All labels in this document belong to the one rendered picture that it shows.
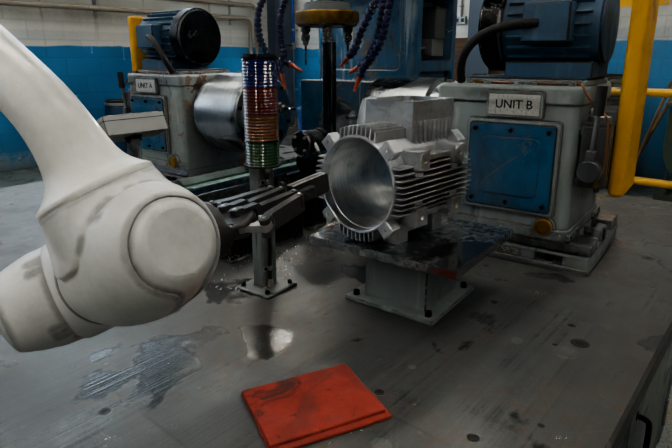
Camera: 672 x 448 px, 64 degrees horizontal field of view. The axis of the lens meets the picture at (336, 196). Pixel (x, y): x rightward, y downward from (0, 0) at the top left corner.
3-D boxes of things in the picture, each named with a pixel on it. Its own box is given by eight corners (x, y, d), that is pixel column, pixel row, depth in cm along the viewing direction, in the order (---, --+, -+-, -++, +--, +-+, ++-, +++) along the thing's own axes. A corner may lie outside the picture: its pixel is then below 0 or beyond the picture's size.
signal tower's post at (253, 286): (266, 275, 105) (258, 54, 95) (297, 285, 100) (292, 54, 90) (236, 288, 99) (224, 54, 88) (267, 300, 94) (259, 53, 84)
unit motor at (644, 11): (489, 166, 136) (502, -12, 125) (635, 184, 117) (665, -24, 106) (444, 185, 116) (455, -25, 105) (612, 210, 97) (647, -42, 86)
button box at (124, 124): (154, 137, 144) (148, 118, 144) (169, 128, 139) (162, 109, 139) (94, 145, 131) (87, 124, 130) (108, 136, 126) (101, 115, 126)
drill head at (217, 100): (224, 141, 197) (221, 70, 190) (301, 151, 176) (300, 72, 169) (167, 150, 177) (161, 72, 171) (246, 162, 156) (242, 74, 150)
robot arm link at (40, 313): (147, 305, 66) (191, 294, 56) (9, 372, 55) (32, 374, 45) (111, 224, 65) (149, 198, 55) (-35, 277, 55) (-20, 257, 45)
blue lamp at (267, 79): (259, 85, 95) (258, 58, 93) (285, 86, 91) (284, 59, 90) (234, 86, 90) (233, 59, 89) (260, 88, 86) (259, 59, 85)
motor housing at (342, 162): (385, 206, 109) (388, 112, 104) (469, 226, 96) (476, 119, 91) (314, 228, 95) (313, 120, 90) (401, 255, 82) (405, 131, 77)
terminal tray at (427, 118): (404, 133, 102) (406, 94, 100) (453, 138, 95) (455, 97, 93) (363, 140, 94) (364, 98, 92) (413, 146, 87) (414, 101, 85)
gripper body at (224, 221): (201, 218, 61) (264, 192, 67) (163, 204, 67) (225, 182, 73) (213, 276, 64) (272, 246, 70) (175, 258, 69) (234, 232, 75)
